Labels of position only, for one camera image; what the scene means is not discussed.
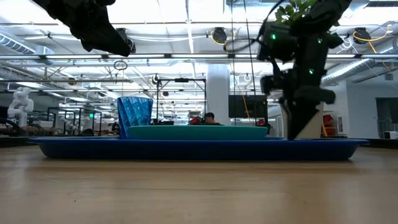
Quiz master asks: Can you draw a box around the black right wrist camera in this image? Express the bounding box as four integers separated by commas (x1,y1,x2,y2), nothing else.
260,74,294,96

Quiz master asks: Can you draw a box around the white column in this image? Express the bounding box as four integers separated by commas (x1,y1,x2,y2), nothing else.
206,63,231,126

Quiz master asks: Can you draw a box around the black wall screen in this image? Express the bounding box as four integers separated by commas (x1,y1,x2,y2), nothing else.
228,95,269,119

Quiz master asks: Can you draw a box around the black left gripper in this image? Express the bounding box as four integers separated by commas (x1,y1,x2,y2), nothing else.
30,0,132,58

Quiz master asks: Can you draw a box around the black aluminium table frame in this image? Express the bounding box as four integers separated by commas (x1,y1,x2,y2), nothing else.
0,136,398,149

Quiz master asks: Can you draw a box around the blue plastic tray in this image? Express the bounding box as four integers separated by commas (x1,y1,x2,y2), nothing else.
27,136,370,162

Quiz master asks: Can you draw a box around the black frame rig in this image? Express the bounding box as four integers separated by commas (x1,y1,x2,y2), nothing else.
155,77,208,126

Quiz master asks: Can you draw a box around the blue faceted cup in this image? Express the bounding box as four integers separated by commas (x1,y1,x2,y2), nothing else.
116,96,154,140

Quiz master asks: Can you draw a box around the silver air duct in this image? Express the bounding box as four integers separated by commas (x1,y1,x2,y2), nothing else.
322,40,398,86
0,32,55,65

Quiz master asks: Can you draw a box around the wooden workbench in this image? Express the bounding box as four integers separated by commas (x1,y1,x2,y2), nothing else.
0,124,60,138

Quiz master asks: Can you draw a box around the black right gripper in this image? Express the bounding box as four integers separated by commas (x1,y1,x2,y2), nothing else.
287,69,337,141

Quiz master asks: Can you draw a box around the white plant pot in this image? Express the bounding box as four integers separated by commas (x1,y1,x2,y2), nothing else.
279,102,325,140

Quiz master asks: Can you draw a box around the dark glass door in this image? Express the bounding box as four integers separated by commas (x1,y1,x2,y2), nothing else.
375,98,398,140

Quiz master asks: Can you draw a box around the person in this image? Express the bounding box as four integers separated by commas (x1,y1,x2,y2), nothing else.
204,112,222,126

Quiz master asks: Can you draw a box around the turquoise round plate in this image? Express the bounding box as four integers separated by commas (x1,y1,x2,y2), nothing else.
126,124,269,141

